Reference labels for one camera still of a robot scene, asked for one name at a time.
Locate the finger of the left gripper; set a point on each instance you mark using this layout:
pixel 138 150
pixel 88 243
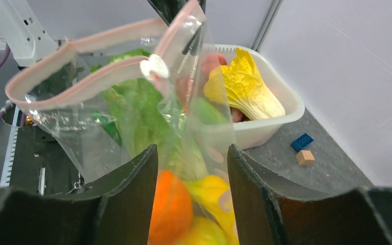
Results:
pixel 167 9

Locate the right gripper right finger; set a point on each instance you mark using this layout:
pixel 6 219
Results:
pixel 271 209

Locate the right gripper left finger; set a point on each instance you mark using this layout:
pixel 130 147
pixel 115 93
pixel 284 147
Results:
pixel 114 209

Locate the orange bell pepper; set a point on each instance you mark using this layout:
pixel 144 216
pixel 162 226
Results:
pixel 172 211

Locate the yellow banana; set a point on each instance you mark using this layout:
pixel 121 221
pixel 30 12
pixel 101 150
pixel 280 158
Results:
pixel 214 195

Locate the green napa cabbage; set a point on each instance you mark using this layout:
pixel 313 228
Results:
pixel 137 116

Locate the yellow crinkled lettuce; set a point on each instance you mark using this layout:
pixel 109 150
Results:
pixel 242 84

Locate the clear zip top bag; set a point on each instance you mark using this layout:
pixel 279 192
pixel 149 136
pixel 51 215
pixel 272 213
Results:
pixel 61 91

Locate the yellow lemon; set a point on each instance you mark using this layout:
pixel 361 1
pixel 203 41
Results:
pixel 203 231

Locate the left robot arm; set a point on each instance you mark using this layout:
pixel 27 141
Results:
pixel 29 41

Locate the lower reddish peach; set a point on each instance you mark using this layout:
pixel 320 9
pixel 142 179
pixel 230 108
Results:
pixel 212 61

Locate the small wooden cube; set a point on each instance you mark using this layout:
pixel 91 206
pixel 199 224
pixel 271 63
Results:
pixel 305 158

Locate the blue toy block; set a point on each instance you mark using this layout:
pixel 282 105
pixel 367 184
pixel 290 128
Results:
pixel 302 142

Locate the light green bitter gourd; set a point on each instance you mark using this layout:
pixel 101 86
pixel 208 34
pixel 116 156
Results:
pixel 207 113

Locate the white plastic basket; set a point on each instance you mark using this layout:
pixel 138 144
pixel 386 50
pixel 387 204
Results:
pixel 254 133

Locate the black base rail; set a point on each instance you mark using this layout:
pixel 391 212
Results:
pixel 40 165

